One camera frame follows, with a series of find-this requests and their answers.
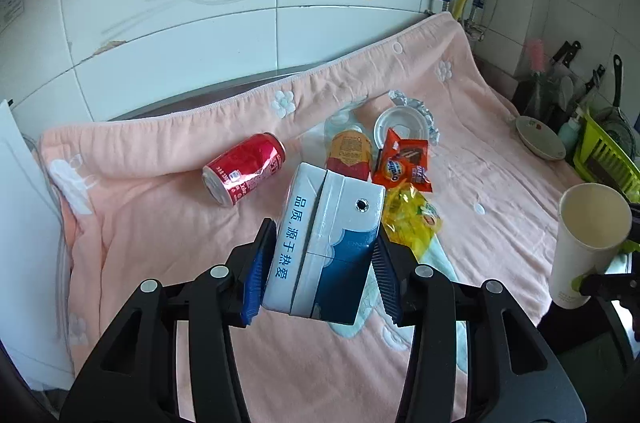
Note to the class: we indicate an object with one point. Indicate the crumpled silver foil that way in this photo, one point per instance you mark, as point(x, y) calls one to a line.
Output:
point(421, 107)

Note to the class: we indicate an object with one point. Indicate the white paper cup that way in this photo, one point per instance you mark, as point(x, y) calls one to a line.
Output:
point(575, 263)

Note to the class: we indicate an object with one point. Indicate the green plastic dish rack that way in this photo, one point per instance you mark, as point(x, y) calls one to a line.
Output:
point(600, 148)

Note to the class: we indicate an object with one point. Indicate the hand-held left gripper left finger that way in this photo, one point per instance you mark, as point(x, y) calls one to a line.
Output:
point(255, 278)

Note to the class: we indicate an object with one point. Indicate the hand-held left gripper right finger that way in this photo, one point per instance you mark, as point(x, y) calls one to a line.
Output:
point(387, 278)

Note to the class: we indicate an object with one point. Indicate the white plastic lid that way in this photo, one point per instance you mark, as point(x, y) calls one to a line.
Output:
point(400, 123)

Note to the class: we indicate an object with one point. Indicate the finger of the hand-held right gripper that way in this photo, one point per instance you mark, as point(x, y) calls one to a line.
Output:
point(635, 225)
point(615, 285)

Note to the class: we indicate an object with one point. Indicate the metal mesh strainer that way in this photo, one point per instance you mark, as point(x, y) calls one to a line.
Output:
point(615, 123)

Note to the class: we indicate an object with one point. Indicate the teal soap bottle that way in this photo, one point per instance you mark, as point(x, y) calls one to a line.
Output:
point(569, 134)

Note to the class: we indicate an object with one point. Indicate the white ceramic dish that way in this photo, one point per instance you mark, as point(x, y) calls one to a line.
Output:
point(540, 138)

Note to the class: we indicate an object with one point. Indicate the clear bottle with orange label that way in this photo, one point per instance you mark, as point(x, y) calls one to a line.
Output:
point(347, 153)

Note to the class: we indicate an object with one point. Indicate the orange snack packet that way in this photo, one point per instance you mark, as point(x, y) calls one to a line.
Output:
point(400, 163)

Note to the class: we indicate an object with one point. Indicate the metal water valve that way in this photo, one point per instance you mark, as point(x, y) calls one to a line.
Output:
point(474, 29)

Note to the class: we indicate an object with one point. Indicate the red soda can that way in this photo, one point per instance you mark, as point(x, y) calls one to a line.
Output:
point(245, 168)

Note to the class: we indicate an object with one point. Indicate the blue and white drink carton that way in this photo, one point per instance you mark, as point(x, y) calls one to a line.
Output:
point(330, 253)

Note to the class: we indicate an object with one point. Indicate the pink flowered blanket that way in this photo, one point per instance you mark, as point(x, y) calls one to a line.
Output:
point(150, 228)

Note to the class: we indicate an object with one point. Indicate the yellow plastic wrapper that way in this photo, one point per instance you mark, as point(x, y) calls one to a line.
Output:
point(410, 218)

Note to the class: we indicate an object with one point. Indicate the white microwave oven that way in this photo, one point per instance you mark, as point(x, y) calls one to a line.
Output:
point(25, 253)

